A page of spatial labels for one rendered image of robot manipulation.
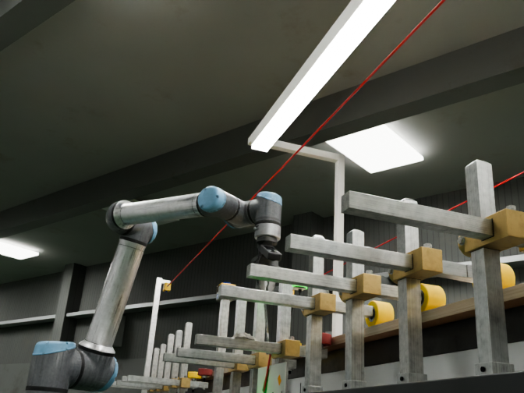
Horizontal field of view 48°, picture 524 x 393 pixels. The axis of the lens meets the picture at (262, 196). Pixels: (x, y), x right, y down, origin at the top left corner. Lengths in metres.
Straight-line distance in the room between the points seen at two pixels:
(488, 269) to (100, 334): 1.73
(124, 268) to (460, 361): 1.45
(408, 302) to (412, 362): 0.12
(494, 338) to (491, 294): 0.08
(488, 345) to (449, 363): 0.46
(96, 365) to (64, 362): 0.15
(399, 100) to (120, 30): 2.20
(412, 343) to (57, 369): 1.47
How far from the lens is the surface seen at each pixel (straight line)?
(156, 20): 4.59
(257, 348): 1.91
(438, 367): 1.59
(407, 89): 4.81
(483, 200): 1.17
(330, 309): 1.70
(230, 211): 2.05
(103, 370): 2.52
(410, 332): 1.30
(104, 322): 2.50
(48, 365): 2.40
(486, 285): 1.11
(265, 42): 4.65
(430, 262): 1.28
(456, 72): 4.68
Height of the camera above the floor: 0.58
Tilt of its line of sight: 22 degrees up
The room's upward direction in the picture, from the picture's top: 4 degrees clockwise
